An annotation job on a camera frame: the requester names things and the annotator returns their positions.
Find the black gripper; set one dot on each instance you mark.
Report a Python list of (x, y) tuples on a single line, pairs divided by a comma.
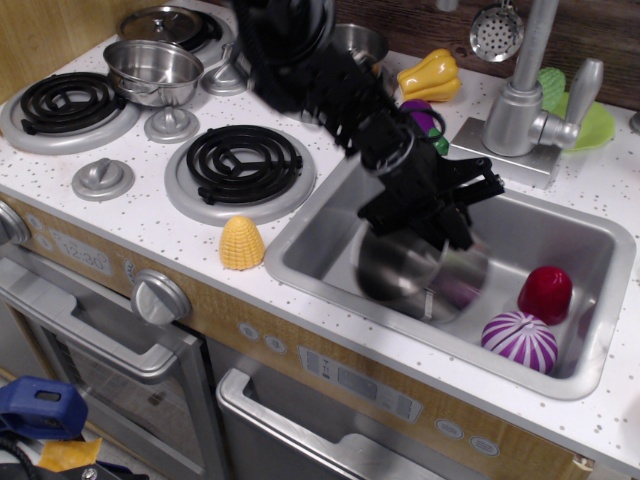
[(430, 195)]

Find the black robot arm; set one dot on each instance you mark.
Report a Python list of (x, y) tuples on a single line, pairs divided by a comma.
[(296, 66)]

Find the grey toy sink basin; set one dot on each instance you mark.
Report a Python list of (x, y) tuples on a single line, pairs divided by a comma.
[(313, 254)]

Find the steel bowl pot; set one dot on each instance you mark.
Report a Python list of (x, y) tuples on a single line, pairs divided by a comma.
[(152, 73)]

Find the steel pot lid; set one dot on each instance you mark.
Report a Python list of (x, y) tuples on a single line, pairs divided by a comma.
[(171, 24)]

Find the purple toy eggplant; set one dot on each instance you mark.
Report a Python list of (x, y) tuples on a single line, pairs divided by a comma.
[(424, 115)]

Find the red toy vegetable half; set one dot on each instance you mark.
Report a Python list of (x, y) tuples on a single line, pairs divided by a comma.
[(547, 294)]

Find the silver toy faucet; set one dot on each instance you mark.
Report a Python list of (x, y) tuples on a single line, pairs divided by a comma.
[(524, 141)]

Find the purple striped toy onion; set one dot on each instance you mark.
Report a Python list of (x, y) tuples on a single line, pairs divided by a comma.
[(522, 338)]

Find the yellow toy bell pepper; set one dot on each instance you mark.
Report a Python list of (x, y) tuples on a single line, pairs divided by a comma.
[(434, 79)]

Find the green toy corn piece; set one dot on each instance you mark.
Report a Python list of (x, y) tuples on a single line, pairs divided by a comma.
[(553, 82)]

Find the green toy plate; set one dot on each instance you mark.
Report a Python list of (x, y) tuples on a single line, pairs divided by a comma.
[(597, 128)]

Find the hanging steel strainer spoon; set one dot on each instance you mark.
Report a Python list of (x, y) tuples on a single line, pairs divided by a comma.
[(497, 32)]

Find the yellow toy corn piece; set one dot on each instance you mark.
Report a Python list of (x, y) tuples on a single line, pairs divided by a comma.
[(241, 245)]

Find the front centre black burner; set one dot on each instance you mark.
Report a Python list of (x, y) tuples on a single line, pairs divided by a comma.
[(245, 170)]

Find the black burner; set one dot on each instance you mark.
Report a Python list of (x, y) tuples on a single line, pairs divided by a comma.
[(208, 42), (67, 113), (245, 170)]

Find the toy dishwasher door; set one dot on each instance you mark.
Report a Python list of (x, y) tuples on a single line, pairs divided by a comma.
[(278, 428)]

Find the silver stove knob upper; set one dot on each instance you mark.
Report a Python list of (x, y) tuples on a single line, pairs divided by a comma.
[(224, 79)]

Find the silver stove knob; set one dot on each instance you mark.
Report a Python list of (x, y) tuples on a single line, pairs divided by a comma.
[(171, 125), (103, 180), (224, 79)]

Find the silver stove knob middle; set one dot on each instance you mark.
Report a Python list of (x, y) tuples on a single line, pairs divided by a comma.
[(171, 125)]

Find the silver oven dial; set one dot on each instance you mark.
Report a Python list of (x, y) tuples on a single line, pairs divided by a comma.
[(158, 300)]

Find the back left black burner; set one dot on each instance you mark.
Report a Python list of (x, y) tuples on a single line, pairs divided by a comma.
[(208, 42)]

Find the toy oven door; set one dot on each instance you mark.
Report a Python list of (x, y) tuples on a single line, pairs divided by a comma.
[(146, 386)]

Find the silver stove knob front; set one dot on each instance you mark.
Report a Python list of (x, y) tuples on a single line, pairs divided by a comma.
[(103, 180)]

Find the front left black burner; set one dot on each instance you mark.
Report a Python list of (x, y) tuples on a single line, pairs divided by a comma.
[(67, 113)]

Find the silver oven dial left edge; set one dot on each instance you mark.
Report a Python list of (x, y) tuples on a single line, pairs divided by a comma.
[(13, 228)]

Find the yellow cloth scrap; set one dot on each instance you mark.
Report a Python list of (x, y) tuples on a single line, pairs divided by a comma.
[(61, 455)]

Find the steel saucepan with handle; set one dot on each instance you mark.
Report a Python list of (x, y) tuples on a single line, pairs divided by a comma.
[(368, 49)]

